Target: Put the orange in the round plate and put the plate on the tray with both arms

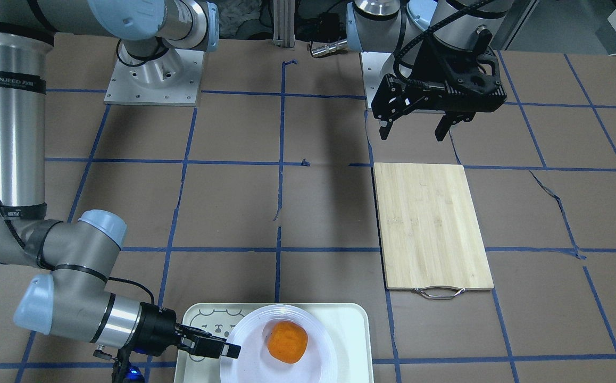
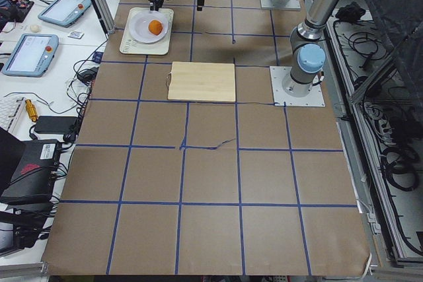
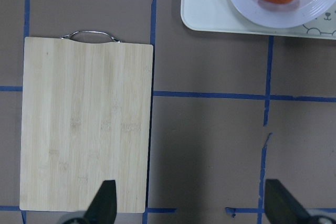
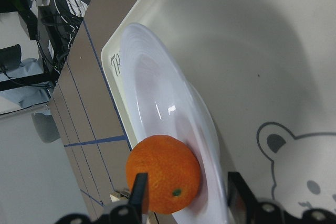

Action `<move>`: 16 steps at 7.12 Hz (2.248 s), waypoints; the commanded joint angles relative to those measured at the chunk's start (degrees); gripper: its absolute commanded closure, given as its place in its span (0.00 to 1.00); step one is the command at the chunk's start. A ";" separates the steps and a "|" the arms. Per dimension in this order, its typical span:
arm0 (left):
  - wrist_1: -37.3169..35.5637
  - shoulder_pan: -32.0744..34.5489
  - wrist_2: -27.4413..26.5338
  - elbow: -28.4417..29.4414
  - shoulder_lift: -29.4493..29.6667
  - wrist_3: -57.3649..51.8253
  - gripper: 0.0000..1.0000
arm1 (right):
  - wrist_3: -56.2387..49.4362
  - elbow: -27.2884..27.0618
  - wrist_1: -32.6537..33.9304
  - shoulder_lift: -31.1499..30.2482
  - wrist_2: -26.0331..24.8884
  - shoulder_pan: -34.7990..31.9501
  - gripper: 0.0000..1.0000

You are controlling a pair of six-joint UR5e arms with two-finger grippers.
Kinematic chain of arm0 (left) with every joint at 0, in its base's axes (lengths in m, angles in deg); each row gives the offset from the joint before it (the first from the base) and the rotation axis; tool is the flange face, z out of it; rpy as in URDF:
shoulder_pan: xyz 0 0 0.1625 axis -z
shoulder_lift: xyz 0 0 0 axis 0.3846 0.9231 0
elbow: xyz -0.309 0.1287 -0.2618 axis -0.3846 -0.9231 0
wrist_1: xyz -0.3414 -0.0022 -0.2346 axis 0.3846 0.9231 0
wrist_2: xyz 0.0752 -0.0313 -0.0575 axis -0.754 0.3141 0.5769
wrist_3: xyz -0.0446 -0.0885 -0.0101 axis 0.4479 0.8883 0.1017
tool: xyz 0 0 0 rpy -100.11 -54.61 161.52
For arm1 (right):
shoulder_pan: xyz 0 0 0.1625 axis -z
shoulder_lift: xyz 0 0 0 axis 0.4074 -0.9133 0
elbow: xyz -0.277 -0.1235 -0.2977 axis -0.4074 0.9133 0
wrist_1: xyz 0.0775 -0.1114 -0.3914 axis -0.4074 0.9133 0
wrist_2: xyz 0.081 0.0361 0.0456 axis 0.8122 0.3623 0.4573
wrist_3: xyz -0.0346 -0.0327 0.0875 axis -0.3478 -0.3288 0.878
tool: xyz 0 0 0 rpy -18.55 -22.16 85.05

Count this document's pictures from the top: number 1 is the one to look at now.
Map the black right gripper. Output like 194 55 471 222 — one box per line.
135 303 242 359

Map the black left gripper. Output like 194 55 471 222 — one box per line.
371 42 506 141

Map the white round plate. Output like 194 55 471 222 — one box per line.
220 304 338 382

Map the orange fruit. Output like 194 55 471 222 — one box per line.
267 321 309 364

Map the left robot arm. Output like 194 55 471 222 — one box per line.
346 1 513 141

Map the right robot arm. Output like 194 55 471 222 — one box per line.
0 1 240 358

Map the cream bear tray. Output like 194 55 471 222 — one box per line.
174 303 373 382

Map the bamboo cutting board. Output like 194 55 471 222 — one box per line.
373 162 494 290

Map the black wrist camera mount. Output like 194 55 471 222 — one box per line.
93 345 145 382

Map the aluminium frame post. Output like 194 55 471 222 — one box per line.
272 0 296 48

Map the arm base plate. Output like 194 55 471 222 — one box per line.
104 47 206 106

